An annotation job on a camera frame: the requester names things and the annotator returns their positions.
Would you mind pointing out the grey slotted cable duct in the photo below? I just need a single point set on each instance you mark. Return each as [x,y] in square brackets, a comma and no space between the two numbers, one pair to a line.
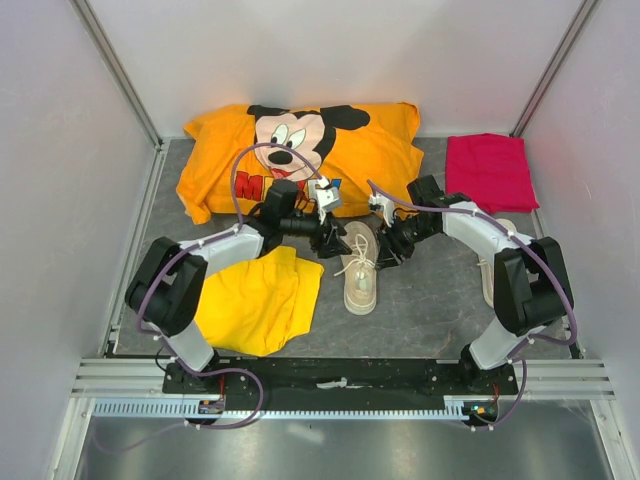
[198,409]

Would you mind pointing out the white shoelace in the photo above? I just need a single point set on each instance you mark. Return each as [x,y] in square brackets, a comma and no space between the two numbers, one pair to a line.
[359,256]

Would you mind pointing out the right aluminium frame post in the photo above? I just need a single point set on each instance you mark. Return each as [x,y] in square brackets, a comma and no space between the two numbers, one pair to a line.
[577,25]

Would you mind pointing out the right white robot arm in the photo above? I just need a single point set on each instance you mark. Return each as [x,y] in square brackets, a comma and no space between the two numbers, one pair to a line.
[530,285]

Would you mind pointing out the pink folded cloth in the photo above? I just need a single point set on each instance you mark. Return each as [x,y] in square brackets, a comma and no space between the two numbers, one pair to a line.
[492,170]

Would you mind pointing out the orange Mickey t-shirt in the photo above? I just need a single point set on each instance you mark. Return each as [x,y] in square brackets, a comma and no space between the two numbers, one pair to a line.
[240,150]

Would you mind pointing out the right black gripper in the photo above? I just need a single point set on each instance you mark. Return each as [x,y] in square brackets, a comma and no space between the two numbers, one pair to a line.
[390,247]

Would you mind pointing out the beige lace sneaker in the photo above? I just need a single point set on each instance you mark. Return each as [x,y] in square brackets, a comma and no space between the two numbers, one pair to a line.
[360,286]

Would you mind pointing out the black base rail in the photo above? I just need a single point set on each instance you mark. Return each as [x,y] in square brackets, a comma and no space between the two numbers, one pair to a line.
[300,375]

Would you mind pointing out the aluminium frame post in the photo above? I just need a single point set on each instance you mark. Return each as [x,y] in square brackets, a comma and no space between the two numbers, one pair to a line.
[577,25]
[101,41]

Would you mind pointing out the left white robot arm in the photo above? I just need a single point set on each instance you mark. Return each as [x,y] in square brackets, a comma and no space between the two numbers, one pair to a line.
[166,288]

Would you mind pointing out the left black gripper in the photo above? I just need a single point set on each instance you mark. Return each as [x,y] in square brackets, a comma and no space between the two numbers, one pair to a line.
[331,246]

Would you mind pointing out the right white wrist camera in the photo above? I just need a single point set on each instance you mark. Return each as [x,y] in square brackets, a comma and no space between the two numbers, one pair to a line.
[383,206]

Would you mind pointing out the left aluminium frame post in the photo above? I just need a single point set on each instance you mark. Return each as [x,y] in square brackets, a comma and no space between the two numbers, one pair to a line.
[101,41]

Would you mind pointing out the yellow shorts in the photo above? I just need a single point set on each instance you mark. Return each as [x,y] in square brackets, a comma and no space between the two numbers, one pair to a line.
[255,307]

